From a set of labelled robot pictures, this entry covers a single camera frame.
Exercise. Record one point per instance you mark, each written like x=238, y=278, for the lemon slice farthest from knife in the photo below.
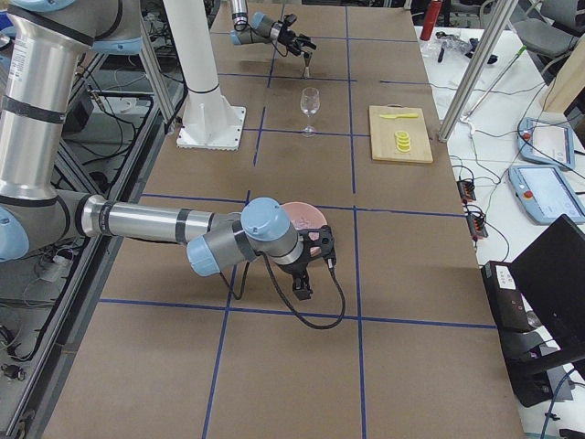
x=404, y=148

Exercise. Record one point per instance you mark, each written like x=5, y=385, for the aluminium frame post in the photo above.
x=503, y=11

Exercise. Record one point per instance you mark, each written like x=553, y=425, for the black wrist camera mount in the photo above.
x=318, y=243

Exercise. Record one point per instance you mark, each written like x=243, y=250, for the pink bowl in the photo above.
x=291, y=242

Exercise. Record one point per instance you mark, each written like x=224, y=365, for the green handled reacher tool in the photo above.
x=466, y=116

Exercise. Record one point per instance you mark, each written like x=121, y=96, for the cardboard plank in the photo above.
x=568, y=84

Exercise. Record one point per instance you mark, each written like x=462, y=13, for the yellow plastic knife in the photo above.
x=394, y=116

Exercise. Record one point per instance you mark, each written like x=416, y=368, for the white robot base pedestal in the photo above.
x=208, y=120

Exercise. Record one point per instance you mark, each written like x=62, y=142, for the clear plastic bag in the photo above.
x=441, y=43

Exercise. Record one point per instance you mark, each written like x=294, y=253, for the clear wine glass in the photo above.
x=310, y=105

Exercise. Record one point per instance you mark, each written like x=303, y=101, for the near teach pendant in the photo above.
x=545, y=193

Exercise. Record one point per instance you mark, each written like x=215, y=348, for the far teach pendant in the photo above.
x=546, y=143

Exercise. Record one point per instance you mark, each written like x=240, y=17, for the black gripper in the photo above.
x=297, y=273
x=290, y=38

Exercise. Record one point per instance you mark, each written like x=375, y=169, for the black device box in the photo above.
x=505, y=300

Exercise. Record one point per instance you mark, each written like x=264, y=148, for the red bottle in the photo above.
x=430, y=18

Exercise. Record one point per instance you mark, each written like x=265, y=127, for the grey office chair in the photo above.
x=555, y=41

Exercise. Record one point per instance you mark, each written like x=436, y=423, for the teach pendant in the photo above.
x=545, y=193
x=546, y=143

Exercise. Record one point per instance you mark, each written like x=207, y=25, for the wooden cutting board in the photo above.
x=383, y=141

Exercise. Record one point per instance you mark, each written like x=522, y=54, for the black monitor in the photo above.
x=549, y=273

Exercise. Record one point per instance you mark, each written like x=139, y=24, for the steel jigger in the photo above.
x=307, y=66

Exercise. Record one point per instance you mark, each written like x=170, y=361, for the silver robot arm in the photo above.
x=261, y=29
x=50, y=37

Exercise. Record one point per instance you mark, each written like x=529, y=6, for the pile of clear ice cubes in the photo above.
x=304, y=223

